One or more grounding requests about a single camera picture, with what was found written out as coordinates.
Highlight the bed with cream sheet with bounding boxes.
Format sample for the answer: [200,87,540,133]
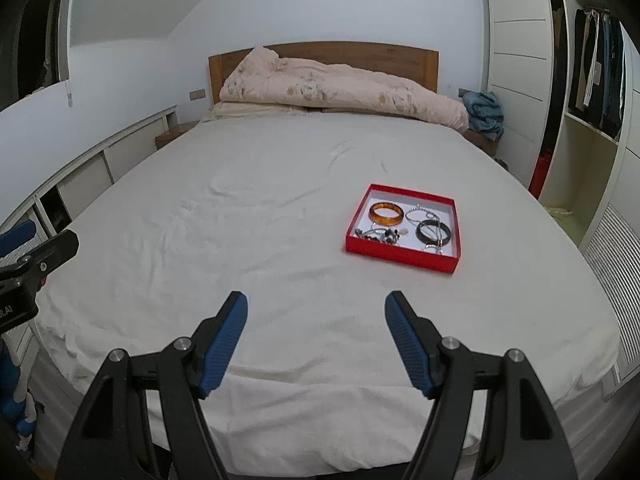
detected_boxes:
[30,110,622,477]

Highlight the wooden nightstand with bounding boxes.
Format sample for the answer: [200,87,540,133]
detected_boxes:
[464,129,499,156]
[154,120,200,150]

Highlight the white slatted radiator cover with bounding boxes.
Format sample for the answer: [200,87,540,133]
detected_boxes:
[581,204,640,388]

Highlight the floral beige quilt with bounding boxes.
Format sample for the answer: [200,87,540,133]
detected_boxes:
[219,46,470,134]

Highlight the low white wall cabinet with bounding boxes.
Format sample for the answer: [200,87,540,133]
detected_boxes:
[0,105,179,243]

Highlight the red bag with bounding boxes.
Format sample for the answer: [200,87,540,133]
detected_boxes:
[528,149,554,200]

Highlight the white panelled wardrobe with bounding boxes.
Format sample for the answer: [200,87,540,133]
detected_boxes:
[481,0,557,192]

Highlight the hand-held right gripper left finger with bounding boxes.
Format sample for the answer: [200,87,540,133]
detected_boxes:
[54,290,249,480]

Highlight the cream open shelf unit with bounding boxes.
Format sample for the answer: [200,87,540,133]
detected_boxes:
[536,0,640,252]

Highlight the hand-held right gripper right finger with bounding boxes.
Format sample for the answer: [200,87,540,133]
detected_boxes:
[384,290,573,480]

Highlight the cream pillow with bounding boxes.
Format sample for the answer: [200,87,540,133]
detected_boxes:
[209,101,310,120]

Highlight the amber bangle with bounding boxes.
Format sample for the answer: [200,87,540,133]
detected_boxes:
[368,201,405,226]

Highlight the wooden headboard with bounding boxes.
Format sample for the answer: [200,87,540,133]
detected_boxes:
[208,41,440,107]

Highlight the blue crumpled cloth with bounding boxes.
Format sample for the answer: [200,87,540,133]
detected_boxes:
[461,89,505,142]

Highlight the red jewelry box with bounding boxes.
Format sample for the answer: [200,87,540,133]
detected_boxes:
[344,183,460,275]

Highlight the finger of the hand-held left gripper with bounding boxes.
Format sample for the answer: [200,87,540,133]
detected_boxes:
[17,229,80,277]
[0,220,39,261]

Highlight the hanging dark clothes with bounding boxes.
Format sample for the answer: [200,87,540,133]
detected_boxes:
[569,6,627,137]

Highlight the dark wide bangle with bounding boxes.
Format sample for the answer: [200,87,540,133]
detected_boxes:
[415,218,453,247]

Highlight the silver chain necklace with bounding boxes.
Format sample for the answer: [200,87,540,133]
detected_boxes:
[404,204,447,254]

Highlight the person's left hand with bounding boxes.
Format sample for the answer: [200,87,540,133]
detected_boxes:
[0,342,37,438]

